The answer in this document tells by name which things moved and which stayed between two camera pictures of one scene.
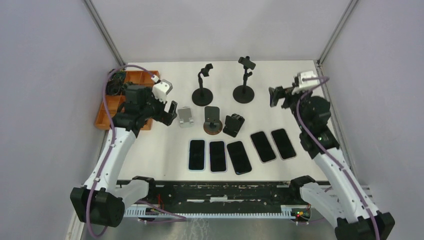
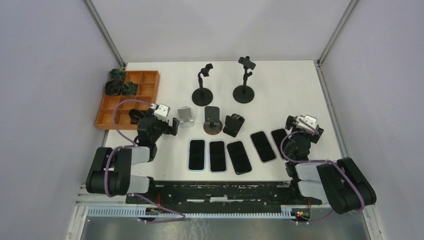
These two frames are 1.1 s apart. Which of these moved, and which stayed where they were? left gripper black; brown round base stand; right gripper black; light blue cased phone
Moved: right gripper black; left gripper black
Stayed: light blue cased phone; brown round base stand
